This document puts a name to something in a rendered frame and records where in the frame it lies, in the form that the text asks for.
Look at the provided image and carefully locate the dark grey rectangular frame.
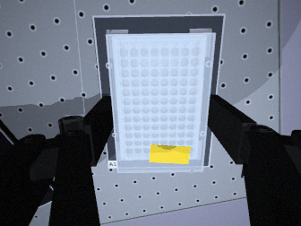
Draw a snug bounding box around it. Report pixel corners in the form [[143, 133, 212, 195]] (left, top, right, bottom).
[[92, 13, 226, 169]]

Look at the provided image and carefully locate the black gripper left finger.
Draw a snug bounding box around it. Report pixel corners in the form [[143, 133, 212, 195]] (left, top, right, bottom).
[[0, 96, 114, 226]]

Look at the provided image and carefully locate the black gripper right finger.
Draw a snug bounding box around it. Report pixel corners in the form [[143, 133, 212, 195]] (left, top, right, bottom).
[[207, 94, 301, 226]]

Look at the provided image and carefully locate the black rectangular frame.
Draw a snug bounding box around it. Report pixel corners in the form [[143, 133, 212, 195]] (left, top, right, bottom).
[[0, 119, 54, 208]]

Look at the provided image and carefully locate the grey perforated base plate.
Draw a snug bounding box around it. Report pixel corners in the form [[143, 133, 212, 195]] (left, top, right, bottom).
[[0, 0, 282, 226]]

